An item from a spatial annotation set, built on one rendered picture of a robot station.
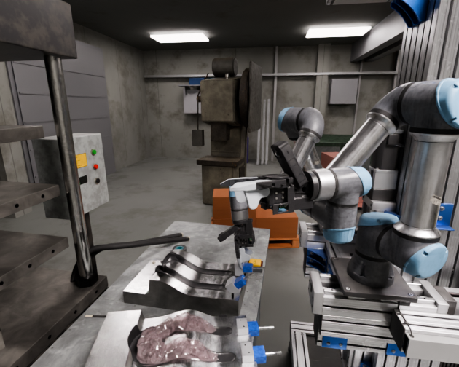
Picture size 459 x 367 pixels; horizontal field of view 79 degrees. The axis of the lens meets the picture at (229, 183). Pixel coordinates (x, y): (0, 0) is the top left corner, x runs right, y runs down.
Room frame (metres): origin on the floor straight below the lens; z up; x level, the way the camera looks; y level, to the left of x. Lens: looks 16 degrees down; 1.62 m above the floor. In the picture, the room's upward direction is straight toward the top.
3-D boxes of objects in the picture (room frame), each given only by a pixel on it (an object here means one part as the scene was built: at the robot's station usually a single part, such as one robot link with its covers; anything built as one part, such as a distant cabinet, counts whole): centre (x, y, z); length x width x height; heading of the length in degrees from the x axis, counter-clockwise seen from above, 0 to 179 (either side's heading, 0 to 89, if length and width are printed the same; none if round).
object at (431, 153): (0.75, -0.54, 1.41); 0.15 x 0.12 x 0.55; 17
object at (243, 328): (0.82, -0.09, 0.86); 0.13 x 0.05 x 0.05; 96
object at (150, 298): (1.11, 0.18, 0.87); 0.50 x 0.26 x 0.14; 78
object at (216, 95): (4.72, 0.05, 1.19); 1.26 x 1.07 x 2.38; 170
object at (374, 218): (0.87, -0.50, 1.20); 0.13 x 0.12 x 0.14; 17
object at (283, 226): (3.32, -0.29, 0.32); 1.15 x 0.92 x 0.64; 83
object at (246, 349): (0.72, -0.10, 0.86); 0.13 x 0.05 x 0.05; 96
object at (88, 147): (1.46, 0.83, 0.74); 0.30 x 0.22 x 1.47; 168
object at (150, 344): (0.75, 0.17, 0.90); 0.26 x 0.18 x 0.08; 96
